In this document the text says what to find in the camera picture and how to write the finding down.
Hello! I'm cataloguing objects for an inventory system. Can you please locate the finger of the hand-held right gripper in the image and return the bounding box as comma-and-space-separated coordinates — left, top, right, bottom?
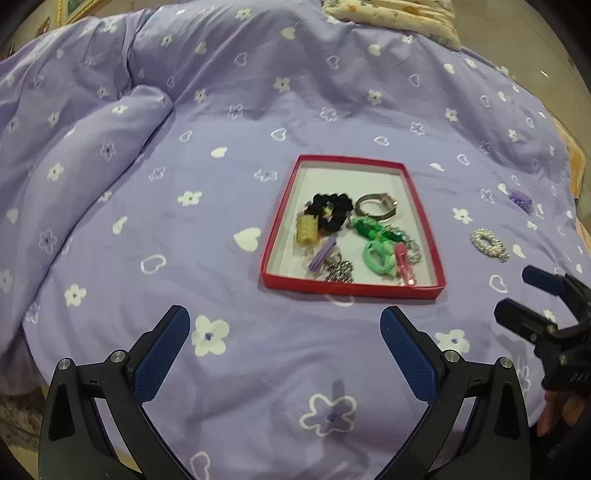
522, 265, 591, 324
494, 299, 559, 344

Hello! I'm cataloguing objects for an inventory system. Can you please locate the floral patterned pillow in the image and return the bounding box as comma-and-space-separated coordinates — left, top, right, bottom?
321, 0, 462, 49

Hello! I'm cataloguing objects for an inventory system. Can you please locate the light green hair clip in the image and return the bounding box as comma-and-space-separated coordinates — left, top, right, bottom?
362, 239, 399, 278

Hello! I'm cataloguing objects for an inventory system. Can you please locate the yellow claw hair clip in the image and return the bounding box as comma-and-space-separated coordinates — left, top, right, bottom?
297, 215, 320, 244

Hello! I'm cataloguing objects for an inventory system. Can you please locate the gold bangle bracelet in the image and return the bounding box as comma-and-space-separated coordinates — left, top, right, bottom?
355, 193, 400, 219

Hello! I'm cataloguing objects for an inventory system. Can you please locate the purple floral blanket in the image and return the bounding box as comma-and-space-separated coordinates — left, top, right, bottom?
0, 7, 583, 480

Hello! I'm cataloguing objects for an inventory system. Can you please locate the pink hair clip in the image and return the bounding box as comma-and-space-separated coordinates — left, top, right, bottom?
394, 244, 416, 286

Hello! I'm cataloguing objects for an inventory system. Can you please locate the black scrunchie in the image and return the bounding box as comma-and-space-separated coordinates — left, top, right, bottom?
305, 193, 355, 234

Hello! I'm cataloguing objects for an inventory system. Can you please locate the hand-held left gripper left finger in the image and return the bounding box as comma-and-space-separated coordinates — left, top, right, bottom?
39, 305, 192, 480

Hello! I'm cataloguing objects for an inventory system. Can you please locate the purple bow hair clip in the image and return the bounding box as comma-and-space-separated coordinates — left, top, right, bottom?
307, 237, 338, 273

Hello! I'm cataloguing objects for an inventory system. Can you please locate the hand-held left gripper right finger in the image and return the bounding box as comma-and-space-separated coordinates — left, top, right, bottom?
374, 305, 532, 480

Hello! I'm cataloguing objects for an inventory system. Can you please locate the purple hair tie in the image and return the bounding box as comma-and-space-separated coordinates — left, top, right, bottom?
508, 189, 535, 214

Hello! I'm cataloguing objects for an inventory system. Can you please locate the person's right hand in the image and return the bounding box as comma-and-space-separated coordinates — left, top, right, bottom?
536, 390, 591, 437

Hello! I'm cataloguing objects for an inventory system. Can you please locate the red shallow box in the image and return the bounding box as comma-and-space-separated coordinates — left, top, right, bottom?
261, 154, 448, 300

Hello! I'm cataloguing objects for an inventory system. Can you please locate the gold picture frame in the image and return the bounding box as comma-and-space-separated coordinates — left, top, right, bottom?
55, 0, 110, 27

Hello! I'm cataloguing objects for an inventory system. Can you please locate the silver chain bracelet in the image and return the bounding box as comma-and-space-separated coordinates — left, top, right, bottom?
323, 260, 356, 283
385, 224, 423, 265

